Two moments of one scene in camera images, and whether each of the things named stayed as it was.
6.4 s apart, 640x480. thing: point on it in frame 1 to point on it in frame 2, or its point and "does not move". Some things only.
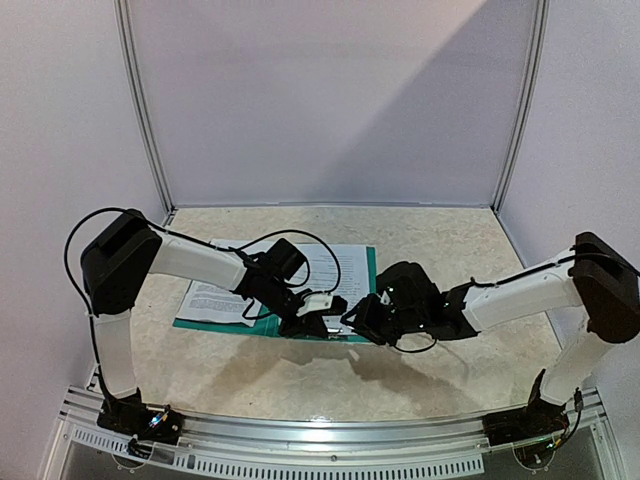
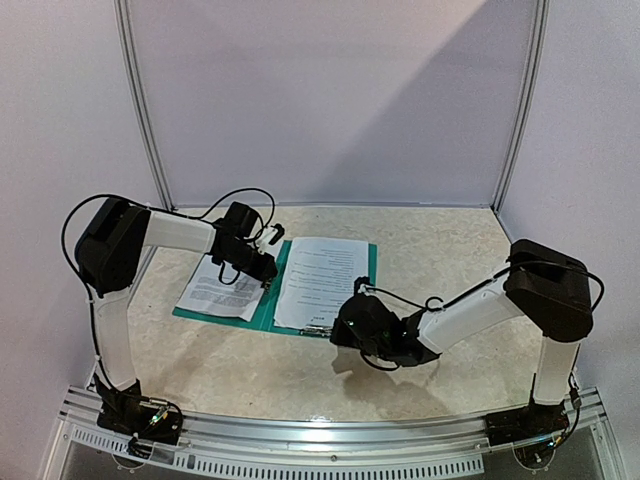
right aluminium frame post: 532,98 does not move
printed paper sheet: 341,270 does not move
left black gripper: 311,321 to 265,272
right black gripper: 371,314 to 341,330
